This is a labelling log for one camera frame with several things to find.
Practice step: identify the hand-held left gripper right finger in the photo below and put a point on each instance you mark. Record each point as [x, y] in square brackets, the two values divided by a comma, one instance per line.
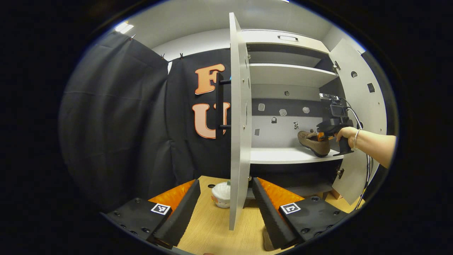
[272, 219]

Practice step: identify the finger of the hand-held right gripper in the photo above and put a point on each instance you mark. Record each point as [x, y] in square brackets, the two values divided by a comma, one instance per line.
[320, 136]

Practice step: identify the small ceiling light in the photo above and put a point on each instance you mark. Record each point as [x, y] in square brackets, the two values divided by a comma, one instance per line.
[124, 27]

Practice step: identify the white cabinet drawer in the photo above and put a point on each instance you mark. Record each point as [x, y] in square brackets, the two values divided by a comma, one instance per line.
[262, 39]

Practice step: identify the white round bowl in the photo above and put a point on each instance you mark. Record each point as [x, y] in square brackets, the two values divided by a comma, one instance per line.
[221, 194]

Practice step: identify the brown fuzzy shoe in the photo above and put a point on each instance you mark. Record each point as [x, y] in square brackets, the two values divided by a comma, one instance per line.
[266, 241]
[315, 145]

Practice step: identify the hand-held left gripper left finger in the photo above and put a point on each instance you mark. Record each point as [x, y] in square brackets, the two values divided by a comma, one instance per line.
[180, 216]

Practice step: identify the shoe cabinet door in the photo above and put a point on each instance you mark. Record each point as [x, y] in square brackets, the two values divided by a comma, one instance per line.
[240, 106]
[373, 109]

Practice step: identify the white shoe cabinet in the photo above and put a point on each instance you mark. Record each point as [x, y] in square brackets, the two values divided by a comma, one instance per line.
[283, 156]

